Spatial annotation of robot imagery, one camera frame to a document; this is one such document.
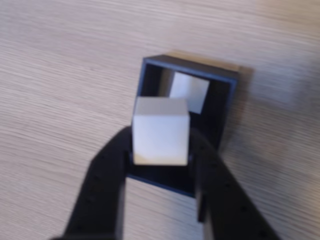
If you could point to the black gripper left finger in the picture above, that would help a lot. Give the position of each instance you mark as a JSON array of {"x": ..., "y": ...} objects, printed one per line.
[{"x": 100, "y": 195}]

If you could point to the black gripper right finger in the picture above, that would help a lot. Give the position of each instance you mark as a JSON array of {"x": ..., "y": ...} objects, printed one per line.
[{"x": 225, "y": 205}]

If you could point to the white wooden block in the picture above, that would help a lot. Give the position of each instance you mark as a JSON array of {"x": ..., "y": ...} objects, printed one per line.
[
  {"x": 185, "y": 87},
  {"x": 160, "y": 135}
]

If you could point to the black open box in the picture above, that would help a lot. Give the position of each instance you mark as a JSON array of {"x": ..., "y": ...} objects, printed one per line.
[{"x": 217, "y": 107}]

